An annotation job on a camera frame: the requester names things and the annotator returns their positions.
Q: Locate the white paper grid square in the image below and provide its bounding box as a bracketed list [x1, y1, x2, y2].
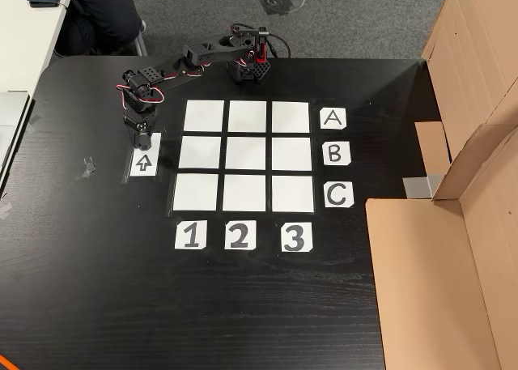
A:
[184, 100, 225, 132]
[271, 137, 313, 172]
[178, 135, 223, 170]
[227, 100, 268, 134]
[222, 174, 267, 213]
[271, 175, 316, 214]
[172, 173, 220, 212]
[224, 136, 267, 171]
[271, 100, 311, 134]

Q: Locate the arrow paper sheet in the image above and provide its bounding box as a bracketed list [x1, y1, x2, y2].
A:
[129, 132, 162, 178]

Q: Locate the crumpled tape piece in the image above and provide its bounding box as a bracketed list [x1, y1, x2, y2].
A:
[74, 155, 97, 181]

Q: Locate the person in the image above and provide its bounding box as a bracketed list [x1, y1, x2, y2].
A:
[54, 0, 147, 57]

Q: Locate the number 1 paper sheet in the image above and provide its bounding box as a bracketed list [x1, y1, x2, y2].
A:
[174, 219, 209, 250]

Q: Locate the silver laptop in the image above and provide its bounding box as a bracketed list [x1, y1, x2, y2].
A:
[0, 91, 32, 172]

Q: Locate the white desk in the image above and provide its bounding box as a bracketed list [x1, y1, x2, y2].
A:
[0, 0, 78, 197]

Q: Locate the number 2 paper sheet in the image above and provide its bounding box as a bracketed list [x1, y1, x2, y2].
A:
[224, 219, 257, 251]

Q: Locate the number 3 paper sheet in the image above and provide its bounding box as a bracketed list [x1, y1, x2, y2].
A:
[280, 222, 314, 253]

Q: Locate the dark floor tape patch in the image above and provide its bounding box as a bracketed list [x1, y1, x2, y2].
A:
[255, 0, 293, 17]

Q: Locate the letter A paper sheet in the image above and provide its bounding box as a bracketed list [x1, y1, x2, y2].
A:
[320, 107, 348, 130]

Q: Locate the letter B paper sheet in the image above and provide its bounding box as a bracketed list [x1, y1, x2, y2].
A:
[321, 141, 351, 167]

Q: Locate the letter C paper sheet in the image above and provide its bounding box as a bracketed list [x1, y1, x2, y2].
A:
[323, 181, 355, 209]

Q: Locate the brown cardboard panel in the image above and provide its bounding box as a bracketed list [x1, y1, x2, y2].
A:
[365, 114, 518, 370]
[414, 0, 518, 177]

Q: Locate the black power cable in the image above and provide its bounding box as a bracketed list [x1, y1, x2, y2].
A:
[266, 32, 293, 60]

